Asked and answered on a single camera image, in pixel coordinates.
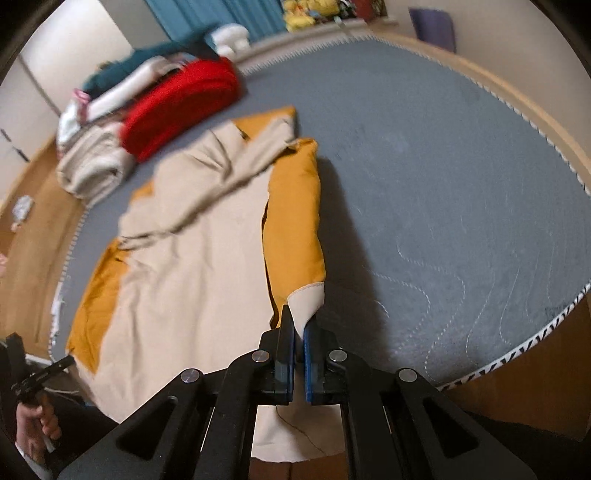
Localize beige and orange hooded jacket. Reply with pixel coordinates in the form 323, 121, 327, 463
65, 105, 348, 463

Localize person's left hand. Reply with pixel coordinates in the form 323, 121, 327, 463
16, 393, 61, 464

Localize tissue pack on headboard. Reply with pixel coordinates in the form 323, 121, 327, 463
10, 195, 34, 233

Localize cream folded quilt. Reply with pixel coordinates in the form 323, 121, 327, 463
56, 122, 136, 208

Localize red folded blanket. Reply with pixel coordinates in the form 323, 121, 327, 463
120, 57, 242, 163

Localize white folded bedding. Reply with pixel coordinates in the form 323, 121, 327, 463
56, 56, 186, 158

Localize white plush toy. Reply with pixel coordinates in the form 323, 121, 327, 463
211, 23, 250, 59

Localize teal shark plush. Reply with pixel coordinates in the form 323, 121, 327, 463
81, 22, 221, 99

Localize blue curtain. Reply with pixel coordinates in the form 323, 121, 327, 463
146, 0, 287, 42

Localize yellow plush toys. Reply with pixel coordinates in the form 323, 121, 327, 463
281, 0, 339, 32

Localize dark red cushion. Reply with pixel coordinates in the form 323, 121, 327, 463
352, 0, 388, 21

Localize white wardrobe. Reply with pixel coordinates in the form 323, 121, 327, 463
1, 0, 131, 198

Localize black floor cable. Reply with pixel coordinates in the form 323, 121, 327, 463
274, 404, 325, 451

